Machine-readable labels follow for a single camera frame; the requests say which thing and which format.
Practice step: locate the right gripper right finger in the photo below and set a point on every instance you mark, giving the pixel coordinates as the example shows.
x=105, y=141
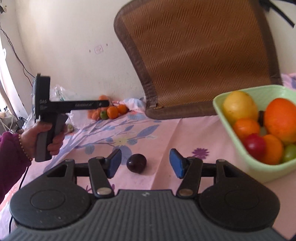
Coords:
x=189, y=170

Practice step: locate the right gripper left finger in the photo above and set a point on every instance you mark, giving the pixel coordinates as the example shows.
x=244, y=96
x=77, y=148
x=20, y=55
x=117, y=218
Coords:
x=101, y=169

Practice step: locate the dark purple plum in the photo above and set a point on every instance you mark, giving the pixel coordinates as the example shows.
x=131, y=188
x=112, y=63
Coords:
x=136, y=163

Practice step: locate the small tangerine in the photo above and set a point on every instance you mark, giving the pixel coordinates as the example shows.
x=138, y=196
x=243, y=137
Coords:
x=245, y=127
x=274, y=150

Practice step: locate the red cherry tomato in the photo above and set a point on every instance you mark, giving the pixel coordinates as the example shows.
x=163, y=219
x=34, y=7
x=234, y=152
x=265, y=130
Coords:
x=255, y=146

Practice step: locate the yellow lemon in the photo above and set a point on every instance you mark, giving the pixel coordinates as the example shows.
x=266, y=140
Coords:
x=237, y=105

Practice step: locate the small green lime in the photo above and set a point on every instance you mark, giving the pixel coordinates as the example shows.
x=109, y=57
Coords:
x=289, y=153

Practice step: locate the large orange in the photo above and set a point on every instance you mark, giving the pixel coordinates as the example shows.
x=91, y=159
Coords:
x=279, y=120

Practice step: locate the purple sleeved left forearm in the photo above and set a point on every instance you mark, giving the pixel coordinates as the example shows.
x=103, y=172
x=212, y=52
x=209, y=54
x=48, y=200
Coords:
x=14, y=162

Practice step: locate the person's left hand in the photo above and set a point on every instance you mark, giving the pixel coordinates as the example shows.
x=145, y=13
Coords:
x=29, y=138

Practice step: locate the clear plastic bag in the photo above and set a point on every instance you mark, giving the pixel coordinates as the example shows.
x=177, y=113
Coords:
x=77, y=118

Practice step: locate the pink tree print bedsheet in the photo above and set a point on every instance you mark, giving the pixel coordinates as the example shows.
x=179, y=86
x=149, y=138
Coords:
x=133, y=133

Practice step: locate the orange carrots pile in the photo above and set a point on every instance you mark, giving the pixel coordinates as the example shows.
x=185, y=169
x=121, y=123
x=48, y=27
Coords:
x=94, y=114

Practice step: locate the background green lime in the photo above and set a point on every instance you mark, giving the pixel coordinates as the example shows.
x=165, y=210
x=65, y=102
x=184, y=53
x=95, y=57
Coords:
x=104, y=115

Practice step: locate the background tangerine on bed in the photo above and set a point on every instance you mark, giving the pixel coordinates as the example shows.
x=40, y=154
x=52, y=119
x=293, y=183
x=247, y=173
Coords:
x=112, y=112

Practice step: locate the light green plastic basin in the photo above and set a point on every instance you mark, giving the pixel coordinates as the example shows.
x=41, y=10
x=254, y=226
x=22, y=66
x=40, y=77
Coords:
x=261, y=124

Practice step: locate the brown woven seat cushion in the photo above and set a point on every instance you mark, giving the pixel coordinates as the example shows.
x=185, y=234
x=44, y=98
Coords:
x=186, y=53

